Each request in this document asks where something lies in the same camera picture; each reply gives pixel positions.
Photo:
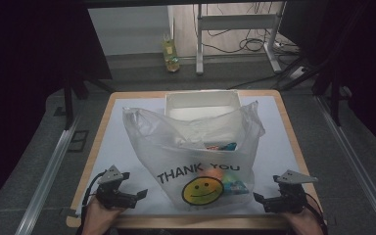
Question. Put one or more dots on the black metal stand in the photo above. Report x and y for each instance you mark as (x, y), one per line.
(68, 101)
(335, 98)

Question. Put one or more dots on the white power strip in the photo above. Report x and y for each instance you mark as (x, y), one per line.
(297, 72)

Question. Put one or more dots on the aluminium floor rail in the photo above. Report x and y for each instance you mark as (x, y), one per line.
(355, 163)
(49, 176)

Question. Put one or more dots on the pale blue table mat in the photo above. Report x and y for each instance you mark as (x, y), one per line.
(117, 153)

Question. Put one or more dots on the white plastic bin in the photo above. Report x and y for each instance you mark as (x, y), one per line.
(202, 99)

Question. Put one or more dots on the blue chips packet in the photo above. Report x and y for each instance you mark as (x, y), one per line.
(223, 146)

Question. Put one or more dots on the person's right hand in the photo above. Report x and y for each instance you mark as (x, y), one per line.
(306, 223)

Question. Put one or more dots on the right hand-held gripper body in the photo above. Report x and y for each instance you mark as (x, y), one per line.
(289, 200)

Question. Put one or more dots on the yellow bottle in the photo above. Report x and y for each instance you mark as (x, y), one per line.
(170, 55)

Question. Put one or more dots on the person's left hand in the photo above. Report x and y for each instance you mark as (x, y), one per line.
(96, 220)

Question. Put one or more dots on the white desk frame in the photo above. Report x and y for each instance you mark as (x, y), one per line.
(238, 22)

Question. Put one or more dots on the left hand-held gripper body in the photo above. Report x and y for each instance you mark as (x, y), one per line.
(112, 192)

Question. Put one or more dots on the white plastic shopping bag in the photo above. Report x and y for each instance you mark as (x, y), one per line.
(163, 153)

